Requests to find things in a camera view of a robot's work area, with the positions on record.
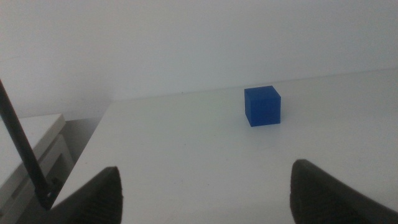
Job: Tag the black metal stand rod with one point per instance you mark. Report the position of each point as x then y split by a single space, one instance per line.
21 146

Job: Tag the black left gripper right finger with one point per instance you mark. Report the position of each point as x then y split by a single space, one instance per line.
317 199

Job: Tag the blue cube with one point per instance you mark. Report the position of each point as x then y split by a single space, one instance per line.
262 107

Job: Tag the white side furniture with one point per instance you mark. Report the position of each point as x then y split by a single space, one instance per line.
28 137

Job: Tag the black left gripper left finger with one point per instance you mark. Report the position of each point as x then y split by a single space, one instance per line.
99 199

